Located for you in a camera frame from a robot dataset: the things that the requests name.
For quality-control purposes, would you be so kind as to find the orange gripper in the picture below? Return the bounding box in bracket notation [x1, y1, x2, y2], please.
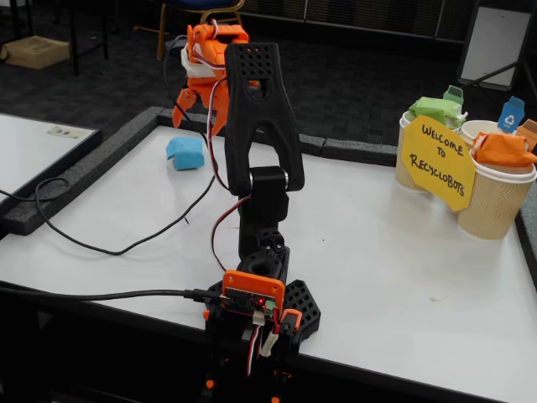
[171, 39, 230, 138]

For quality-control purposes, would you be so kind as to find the black robot base clamp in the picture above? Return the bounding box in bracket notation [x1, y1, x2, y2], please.
[200, 277, 323, 403]

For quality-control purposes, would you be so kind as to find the small paper label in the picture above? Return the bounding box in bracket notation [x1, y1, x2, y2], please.
[46, 125, 87, 139]

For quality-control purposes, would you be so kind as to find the white side table black edge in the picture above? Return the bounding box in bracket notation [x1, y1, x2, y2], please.
[0, 113, 103, 211]

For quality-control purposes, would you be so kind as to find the brown cardboard box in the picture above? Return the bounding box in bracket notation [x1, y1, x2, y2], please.
[0, 34, 71, 71]

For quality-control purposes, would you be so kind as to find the short dark grey foam strip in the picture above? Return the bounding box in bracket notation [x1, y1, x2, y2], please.
[322, 138, 399, 168]

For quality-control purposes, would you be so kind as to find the ribbed brown paper cup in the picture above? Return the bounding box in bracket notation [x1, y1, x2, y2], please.
[459, 120, 521, 148]
[456, 161, 537, 241]
[394, 109, 462, 195]

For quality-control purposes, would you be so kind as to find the yellow welcome paper sign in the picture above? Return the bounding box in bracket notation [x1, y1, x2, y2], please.
[400, 113, 477, 212]

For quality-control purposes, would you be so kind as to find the blue recycling bin tag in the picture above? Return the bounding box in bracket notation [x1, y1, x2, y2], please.
[497, 95, 526, 134]

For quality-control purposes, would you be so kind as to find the orange recycling bin tag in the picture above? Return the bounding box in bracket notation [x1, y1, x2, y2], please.
[516, 118, 537, 146]

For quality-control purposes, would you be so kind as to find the gold frame blue chair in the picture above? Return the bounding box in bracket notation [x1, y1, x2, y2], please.
[133, 0, 255, 78]

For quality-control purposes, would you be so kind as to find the red black arm servo wire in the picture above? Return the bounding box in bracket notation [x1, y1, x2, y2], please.
[190, 18, 253, 274]

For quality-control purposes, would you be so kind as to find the black metal table frame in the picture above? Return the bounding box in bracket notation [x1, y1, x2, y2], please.
[62, 0, 111, 77]

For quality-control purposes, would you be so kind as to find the thin black camera cable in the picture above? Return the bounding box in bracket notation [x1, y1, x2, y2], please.
[0, 35, 219, 257]

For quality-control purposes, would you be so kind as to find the orange controller board mount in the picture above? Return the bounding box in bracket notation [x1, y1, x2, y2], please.
[221, 270, 286, 314]

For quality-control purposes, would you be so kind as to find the thick black USB cable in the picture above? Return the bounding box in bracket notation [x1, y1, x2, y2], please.
[0, 280, 222, 304]

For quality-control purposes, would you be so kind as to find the red white base servo wire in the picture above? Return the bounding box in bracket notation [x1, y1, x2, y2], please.
[245, 321, 265, 378]

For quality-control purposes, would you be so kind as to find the white cable connector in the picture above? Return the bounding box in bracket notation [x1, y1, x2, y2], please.
[259, 331, 280, 358]

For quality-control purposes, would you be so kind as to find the white panel black frame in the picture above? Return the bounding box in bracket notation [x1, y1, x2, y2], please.
[456, 0, 534, 92]

